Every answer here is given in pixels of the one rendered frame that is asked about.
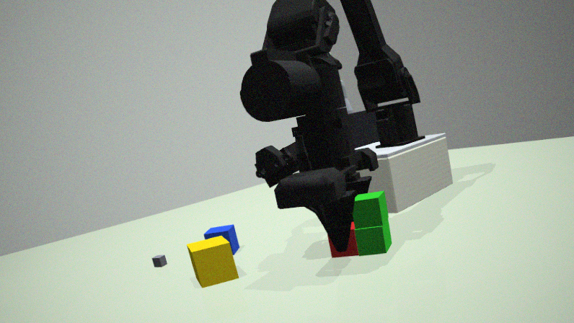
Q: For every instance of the green cube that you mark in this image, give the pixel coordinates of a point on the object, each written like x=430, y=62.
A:
x=373, y=240
x=370, y=210

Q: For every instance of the red block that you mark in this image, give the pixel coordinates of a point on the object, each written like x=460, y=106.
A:
x=352, y=249

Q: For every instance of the blue block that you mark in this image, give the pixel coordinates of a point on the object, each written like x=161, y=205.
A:
x=227, y=232

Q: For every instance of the yellow block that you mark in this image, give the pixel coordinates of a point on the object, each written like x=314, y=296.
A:
x=212, y=261

